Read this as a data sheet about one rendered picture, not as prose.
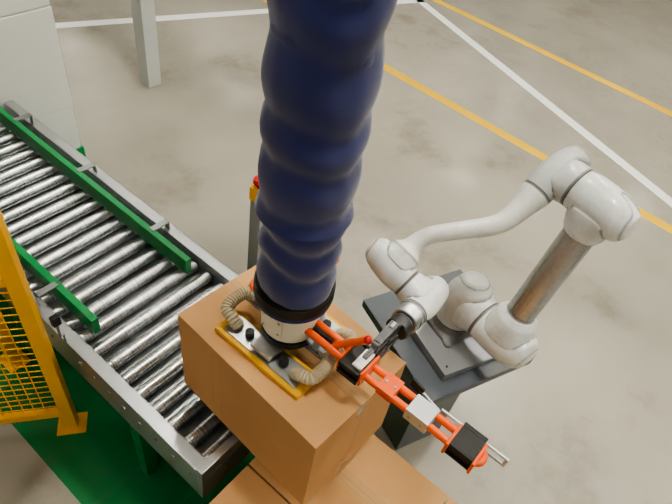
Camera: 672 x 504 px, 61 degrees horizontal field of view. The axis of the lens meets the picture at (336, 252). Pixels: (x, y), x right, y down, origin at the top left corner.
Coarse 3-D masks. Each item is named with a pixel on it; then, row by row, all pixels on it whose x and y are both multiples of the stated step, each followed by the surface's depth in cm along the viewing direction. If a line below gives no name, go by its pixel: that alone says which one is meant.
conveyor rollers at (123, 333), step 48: (0, 144) 297; (0, 192) 272; (48, 192) 274; (48, 240) 254; (96, 240) 262; (144, 240) 262; (96, 288) 240; (192, 288) 248; (96, 336) 227; (144, 336) 226; (144, 384) 212; (192, 432) 202
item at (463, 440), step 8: (456, 432) 141; (464, 432) 142; (472, 432) 142; (448, 440) 140; (456, 440) 140; (464, 440) 140; (472, 440) 140; (480, 440) 141; (448, 448) 142; (456, 448) 138; (464, 448) 139; (472, 448) 139; (480, 448) 139; (456, 456) 141; (464, 456) 138; (472, 456) 138; (480, 456) 138; (464, 464) 140; (472, 464) 136
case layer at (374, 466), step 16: (368, 448) 208; (384, 448) 209; (256, 464) 198; (352, 464) 203; (368, 464) 203; (384, 464) 204; (400, 464) 205; (240, 480) 193; (256, 480) 194; (272, 480) 195; (336, 480) 198; (352, 480) 199; (368, 480) 199; (384, 480) 200; (400, 480) 201; (416, 480) 202; (224, 496) 189; (240, 496) 189; (256, 496) 190; (272, 496) 191; (288, 496) 192; (320, 496) 193; (336, 496) 194; (352, 496) 195; (368, 496) 196; (384, 496) 196; (400, 496) 197; (416, 496) 198; (432, 496) 199
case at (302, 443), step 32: (224, 288) 183; (192, 320) 173; (256, 320) 176; (352, 320) 181; (192, 352) 181; (224, 352) 166; (192, 384) 197; (224, 384) 174; (256, 384) 160; (320, 384) 163; (352, 384) 165; (224, 416) 189; (256, 416) 168; (288, 416) 155; (320, 416) 156; (352, 416) 159; (384, 416) 195; (256, 448) 182; (288, 448) 163; (320, 448) 153; (352, 448) 185; (288, 480) 175; (320, 480) 176
